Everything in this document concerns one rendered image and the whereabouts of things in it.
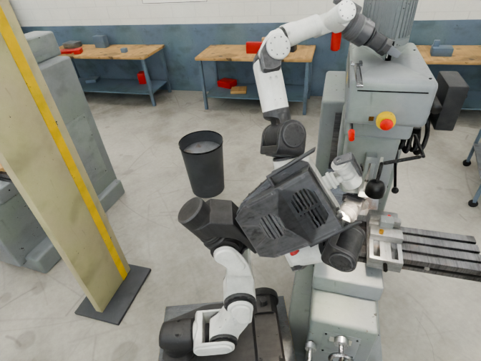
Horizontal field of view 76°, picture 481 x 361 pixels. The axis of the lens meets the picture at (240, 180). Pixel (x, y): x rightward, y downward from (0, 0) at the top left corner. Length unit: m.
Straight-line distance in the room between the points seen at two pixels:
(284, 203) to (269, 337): 1.06
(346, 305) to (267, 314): 0.44
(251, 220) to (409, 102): 0.63
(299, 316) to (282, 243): 1.41
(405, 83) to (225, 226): 0.73
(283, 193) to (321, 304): 0.95
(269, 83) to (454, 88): 0.88
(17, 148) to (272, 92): 1.41
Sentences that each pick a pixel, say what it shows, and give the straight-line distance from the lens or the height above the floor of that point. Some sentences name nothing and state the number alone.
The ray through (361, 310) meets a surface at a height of 0.77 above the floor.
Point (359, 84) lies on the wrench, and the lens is 1.05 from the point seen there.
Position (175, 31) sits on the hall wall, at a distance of 6.22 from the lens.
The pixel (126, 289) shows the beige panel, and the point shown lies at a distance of 2.91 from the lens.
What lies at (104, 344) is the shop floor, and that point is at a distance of 2.76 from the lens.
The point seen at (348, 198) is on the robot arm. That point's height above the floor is 1.26.
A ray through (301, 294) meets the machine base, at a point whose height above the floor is 0.20.
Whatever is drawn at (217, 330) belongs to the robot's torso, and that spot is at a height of 0.77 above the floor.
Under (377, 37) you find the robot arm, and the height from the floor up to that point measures 1.98.
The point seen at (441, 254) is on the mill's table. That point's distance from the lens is 1.88.
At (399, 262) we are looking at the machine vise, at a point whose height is 1.04.
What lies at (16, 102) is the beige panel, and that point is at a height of 1.69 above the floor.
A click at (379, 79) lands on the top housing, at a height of 1.89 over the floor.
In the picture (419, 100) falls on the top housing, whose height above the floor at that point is 1.83.
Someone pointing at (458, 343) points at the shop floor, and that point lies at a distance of 2.81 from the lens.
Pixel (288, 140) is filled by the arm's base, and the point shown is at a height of 1.76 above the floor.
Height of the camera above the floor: 2.26
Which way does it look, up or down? 37 degrees down
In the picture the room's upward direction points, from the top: 5 degrees counter-clockwise
